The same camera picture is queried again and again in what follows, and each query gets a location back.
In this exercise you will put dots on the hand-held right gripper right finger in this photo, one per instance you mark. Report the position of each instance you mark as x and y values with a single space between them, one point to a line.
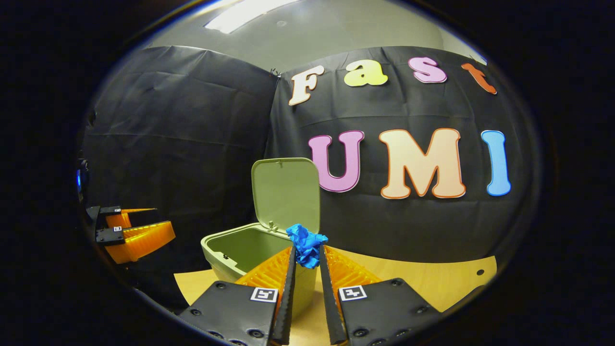
329 298

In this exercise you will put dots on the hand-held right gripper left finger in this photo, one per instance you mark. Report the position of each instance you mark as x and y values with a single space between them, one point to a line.
288 288

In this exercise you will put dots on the blue paper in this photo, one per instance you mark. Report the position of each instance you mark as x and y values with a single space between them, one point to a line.
305 245

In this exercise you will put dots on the wooden desktop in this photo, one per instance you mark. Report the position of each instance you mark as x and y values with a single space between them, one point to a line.
423 283

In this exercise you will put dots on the pale green desktop garbage bin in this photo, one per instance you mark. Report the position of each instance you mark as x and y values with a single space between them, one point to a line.
288 192

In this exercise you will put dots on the black cloth clip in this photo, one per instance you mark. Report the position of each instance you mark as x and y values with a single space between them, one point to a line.
275 73

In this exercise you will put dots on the ceiling light panel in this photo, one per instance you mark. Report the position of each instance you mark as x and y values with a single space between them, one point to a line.
240 17

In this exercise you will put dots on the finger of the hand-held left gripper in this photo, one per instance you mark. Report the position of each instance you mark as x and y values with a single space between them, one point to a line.
144 238
117 220

